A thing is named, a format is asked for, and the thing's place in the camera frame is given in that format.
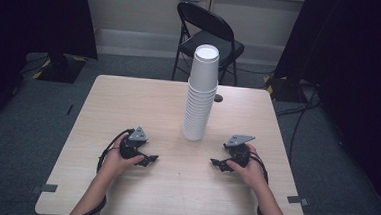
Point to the stack of white paper cups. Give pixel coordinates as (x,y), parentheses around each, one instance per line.
(196,121)

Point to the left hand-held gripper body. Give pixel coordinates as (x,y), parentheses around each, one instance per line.
(131,147)

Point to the dark curtain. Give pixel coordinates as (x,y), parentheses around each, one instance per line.
(358,64)
(33,17)

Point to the black folding chair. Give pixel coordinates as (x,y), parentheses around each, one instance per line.
(209,42)

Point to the small black floor tape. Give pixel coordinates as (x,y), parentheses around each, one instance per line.
(69,109)

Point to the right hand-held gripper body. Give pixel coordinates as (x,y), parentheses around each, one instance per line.
(239,154)

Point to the grey tape strip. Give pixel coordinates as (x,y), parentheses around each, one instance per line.
(298,200)
(48,188)

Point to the dark round table grommet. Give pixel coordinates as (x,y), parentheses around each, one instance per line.
(218,98)

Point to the person's left hand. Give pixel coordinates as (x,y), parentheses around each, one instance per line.
(116,164)

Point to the black stand base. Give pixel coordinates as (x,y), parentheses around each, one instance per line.
(60,69)
(284,90)

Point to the person's right hand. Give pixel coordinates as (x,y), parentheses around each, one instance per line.
(254,173)

